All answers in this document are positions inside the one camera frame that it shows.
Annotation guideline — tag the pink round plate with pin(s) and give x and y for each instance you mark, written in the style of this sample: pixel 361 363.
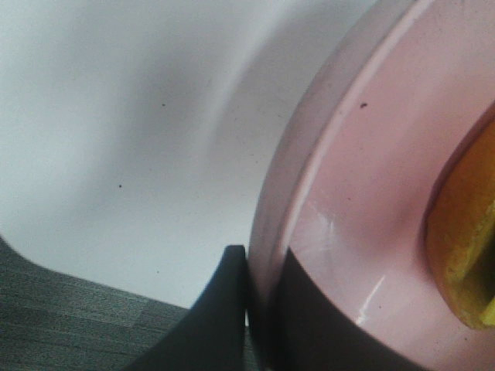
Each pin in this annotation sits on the pink round plate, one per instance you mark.
pixel 397 102

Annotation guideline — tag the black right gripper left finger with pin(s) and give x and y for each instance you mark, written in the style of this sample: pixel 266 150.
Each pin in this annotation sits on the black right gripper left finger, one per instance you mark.
pixel 211 334

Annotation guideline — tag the toy burger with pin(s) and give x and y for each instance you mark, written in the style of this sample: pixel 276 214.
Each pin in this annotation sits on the toy burger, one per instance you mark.
pixel 460 235

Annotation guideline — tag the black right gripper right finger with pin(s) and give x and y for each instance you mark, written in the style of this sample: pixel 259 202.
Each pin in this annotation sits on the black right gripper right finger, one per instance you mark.
pixel 375 317

